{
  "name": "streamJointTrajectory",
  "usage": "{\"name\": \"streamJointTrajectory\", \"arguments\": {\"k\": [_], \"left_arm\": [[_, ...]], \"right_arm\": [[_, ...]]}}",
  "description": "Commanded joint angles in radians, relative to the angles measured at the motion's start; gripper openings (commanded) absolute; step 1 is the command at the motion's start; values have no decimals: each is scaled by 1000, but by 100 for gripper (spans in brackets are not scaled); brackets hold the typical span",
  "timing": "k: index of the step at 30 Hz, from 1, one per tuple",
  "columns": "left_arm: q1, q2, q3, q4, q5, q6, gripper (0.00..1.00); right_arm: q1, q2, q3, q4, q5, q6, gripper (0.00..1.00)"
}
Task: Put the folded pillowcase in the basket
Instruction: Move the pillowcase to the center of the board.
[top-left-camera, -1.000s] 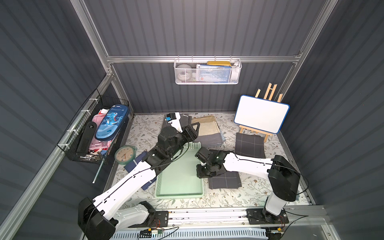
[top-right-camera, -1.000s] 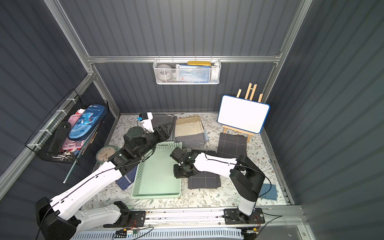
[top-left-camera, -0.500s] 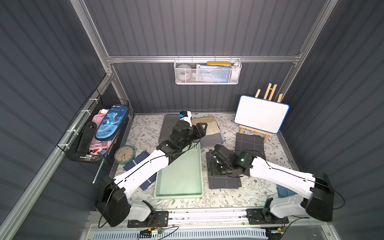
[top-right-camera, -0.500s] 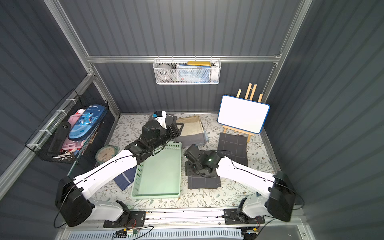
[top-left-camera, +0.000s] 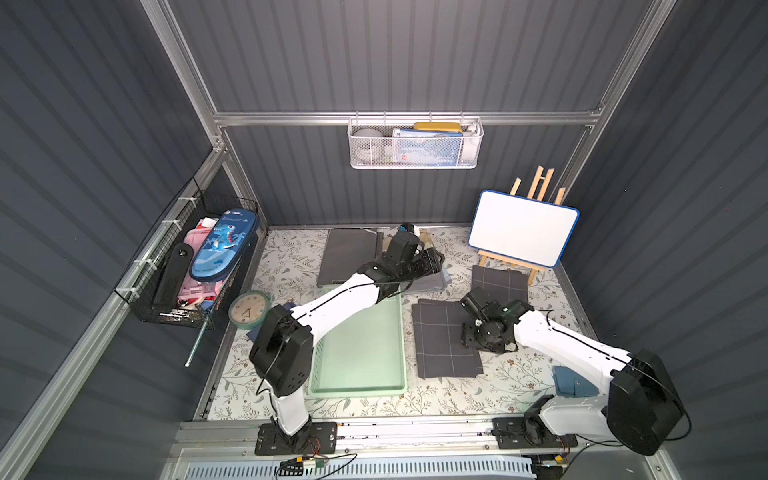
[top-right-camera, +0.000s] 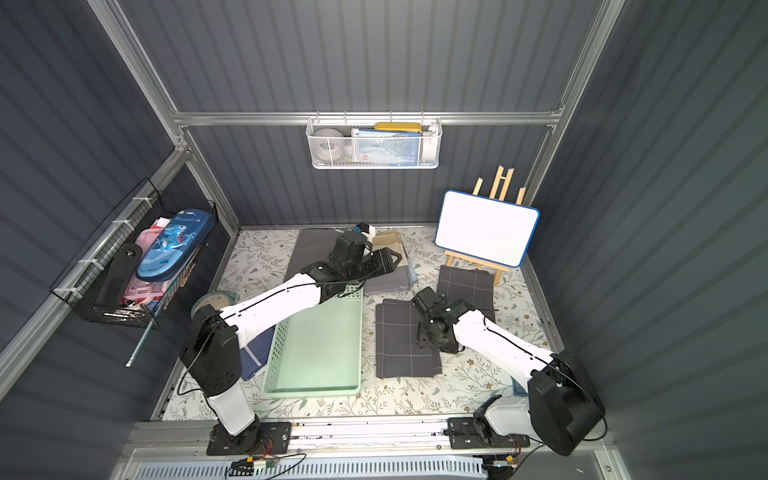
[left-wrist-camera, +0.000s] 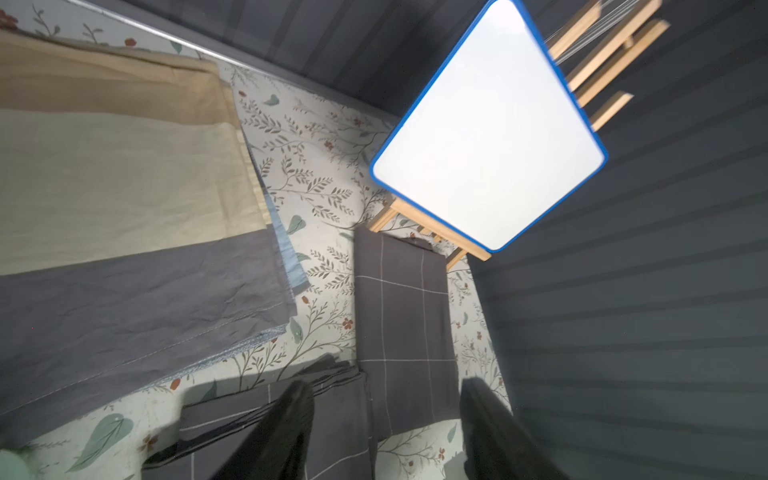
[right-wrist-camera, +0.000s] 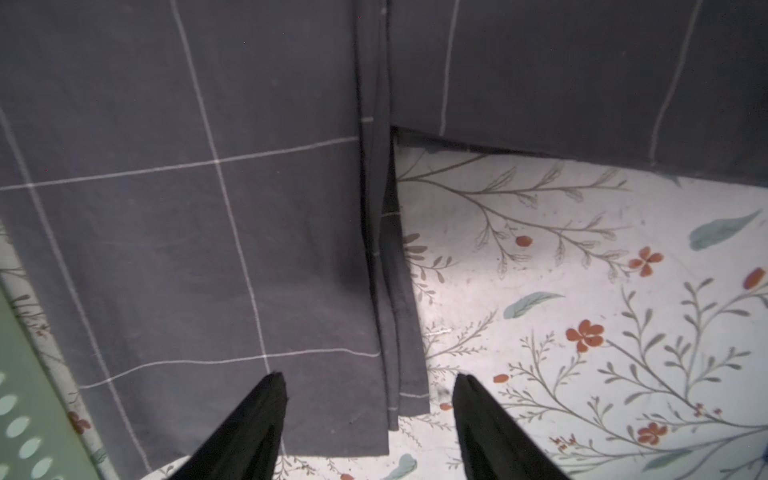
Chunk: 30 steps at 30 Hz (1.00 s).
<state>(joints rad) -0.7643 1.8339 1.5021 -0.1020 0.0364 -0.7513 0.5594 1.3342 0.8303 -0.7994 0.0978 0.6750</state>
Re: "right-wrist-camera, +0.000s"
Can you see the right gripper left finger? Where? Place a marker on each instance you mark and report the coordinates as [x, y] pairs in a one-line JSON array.
[[246, 445]]

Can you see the dark grey checked pillowcase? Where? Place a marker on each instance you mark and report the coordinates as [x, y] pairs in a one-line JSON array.
[[201, 193]]

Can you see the floral table cloth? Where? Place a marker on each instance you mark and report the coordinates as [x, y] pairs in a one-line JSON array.
[[619, 316]]

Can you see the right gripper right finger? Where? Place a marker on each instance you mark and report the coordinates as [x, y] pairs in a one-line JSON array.
[[493, 446]]

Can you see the mint green plastic basket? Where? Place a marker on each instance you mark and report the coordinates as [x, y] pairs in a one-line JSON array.
[[37, 438]]

